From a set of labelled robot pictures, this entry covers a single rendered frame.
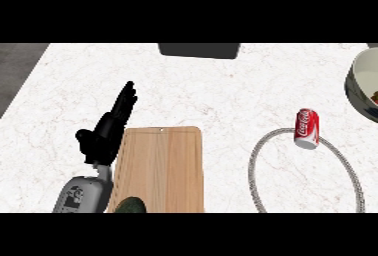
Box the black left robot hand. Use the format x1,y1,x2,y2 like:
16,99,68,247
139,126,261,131
74,80,139,167

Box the round white grey-rimmed placemat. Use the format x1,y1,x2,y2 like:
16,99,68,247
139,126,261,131
246,127,368,214

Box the dark bowl with pale inside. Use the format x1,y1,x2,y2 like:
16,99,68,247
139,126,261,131
344,47,378,124

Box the pale wooden cutting board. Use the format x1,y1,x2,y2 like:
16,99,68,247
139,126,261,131
105,125,207,214

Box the dark green vegetable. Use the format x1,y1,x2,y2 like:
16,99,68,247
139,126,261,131
114,196,148,214

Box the dark grey flat object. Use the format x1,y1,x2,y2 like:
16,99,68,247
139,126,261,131
156,43,242,60

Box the red soda can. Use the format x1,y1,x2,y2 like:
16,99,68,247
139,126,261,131
292,107,322,151

